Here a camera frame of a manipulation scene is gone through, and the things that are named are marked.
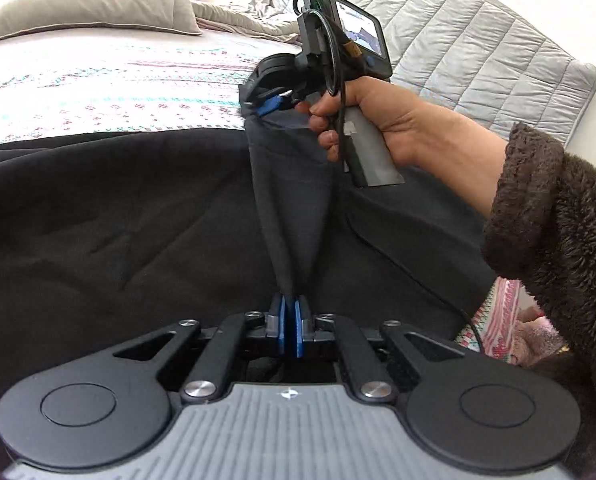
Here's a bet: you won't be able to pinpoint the brown fleece sleeve forearm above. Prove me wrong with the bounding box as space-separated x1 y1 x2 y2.
484 124 596 479

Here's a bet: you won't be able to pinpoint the beige pillow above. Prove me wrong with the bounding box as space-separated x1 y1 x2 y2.
0 0 201 40

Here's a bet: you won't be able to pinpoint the black pants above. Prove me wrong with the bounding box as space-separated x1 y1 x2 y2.
0 104 500 466

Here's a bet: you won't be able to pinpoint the person right hand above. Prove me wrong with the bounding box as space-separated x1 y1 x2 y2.
294 75 510 219

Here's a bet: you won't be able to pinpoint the grey quilted comforter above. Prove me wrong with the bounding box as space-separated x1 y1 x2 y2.
194 0 596 143

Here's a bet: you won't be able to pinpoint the patterned red green bedsheet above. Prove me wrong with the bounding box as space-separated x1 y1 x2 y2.
0 28 297 144

